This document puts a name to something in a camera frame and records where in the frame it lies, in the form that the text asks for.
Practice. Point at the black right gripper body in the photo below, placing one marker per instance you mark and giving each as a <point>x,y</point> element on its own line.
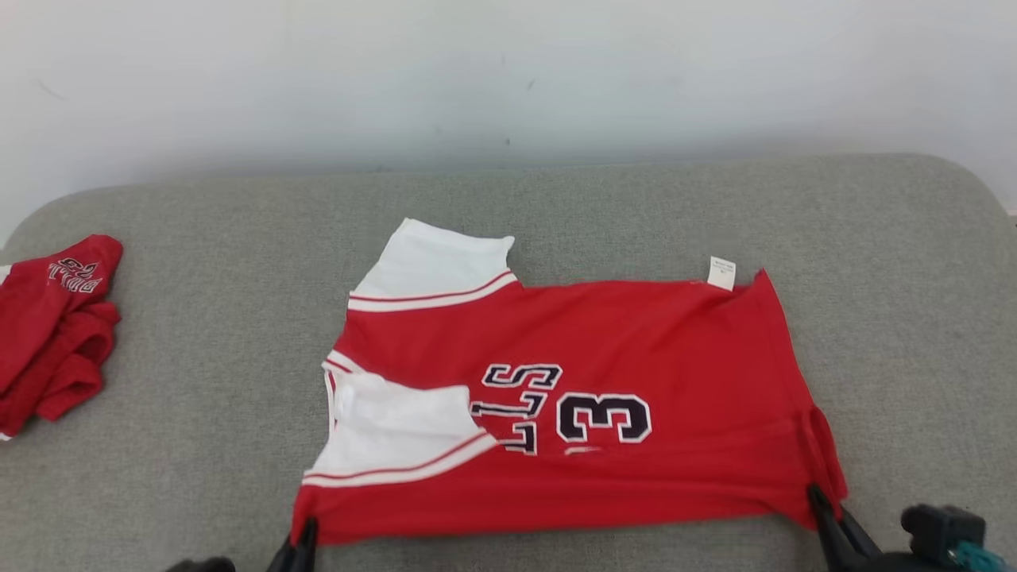
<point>886,564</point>

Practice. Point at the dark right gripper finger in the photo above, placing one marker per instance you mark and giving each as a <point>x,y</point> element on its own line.
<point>862,544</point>
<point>830,536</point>

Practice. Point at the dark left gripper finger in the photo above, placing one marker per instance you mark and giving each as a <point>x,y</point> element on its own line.
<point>309,548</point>
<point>284,558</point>

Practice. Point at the red jersey with white sleeves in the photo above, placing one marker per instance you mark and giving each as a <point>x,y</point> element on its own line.
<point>636,334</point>

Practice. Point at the red shorts with white waistband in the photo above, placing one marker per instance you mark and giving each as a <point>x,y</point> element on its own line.
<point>48,334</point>

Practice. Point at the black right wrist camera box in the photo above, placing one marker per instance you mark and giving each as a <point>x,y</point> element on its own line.
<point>937,528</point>

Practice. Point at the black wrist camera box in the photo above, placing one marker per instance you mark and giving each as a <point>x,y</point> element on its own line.
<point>937,528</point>
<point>199,565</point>

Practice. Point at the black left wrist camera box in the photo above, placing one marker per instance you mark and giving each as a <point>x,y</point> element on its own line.
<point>199,565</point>

